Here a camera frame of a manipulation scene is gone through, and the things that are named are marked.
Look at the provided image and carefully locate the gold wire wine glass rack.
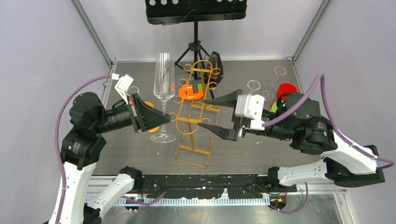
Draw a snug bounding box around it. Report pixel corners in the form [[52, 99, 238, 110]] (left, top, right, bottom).
[[173, 60, 221, 168]]

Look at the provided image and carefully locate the orange toy block piece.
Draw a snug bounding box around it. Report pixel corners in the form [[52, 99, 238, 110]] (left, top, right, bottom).
[[178, 84, 204, 101]]

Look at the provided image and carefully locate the black taped front rail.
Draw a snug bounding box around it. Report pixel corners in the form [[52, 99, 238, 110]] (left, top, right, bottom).
[[136, 174, 283, 199]]

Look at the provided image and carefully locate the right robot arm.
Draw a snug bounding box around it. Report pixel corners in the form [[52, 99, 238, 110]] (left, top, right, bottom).
[[199, 90, 385, 192]]

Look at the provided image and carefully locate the black music stand tripod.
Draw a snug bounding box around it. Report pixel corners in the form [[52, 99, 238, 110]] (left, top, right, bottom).
[[145, 0, 248, 82]]

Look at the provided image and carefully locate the white slotted cable duct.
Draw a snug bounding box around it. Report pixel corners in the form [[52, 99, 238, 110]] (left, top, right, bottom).
[[105, 196, 273, 207]]

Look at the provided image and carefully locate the clear wine glass front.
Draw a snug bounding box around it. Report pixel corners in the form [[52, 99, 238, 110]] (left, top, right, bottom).
[[151, 52, 176, 143]]

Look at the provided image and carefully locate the green silicone wine glass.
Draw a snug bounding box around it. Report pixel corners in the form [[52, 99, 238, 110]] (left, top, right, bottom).
[[270, 102, 277, 112]]

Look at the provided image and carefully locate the yellow silicone wine glass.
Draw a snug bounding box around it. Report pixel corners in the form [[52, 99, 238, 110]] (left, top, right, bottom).
[[145, 101, 159, 133]]

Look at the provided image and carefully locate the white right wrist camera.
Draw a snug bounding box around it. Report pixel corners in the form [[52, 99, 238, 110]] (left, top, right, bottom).
[[234, 94, 265, 131]]

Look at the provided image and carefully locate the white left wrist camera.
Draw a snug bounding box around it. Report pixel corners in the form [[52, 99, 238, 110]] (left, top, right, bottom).
[[111, 73, 134, 103]]

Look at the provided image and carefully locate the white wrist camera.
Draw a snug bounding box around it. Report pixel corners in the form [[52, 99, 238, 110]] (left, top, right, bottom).
[[234, 94, 265, 131], [111, 73, 134, 103]]

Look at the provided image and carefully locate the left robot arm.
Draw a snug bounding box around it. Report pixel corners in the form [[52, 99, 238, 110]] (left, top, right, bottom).
[[49, 92, 170, 224]]

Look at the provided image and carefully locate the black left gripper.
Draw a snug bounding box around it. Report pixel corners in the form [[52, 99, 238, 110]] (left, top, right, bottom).
[[95, 91, 171, 131]]

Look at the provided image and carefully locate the red silicone wine glass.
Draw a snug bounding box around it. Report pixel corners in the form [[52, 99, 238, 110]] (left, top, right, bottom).
[[276, 83, 297, 100]]

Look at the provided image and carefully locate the clear wine glass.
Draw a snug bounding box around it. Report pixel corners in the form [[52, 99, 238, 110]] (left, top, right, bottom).
[[247, 80, 261, 95], [126, 85, 139, 96], [151, 52, 176, 143]]

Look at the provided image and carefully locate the black metronome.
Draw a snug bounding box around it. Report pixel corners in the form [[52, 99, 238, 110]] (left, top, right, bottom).
[[208, 51, 224, 84]]

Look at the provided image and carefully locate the clear tall flute glass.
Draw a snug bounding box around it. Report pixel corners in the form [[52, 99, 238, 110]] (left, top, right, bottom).
[[262, 66, 287, 101]]

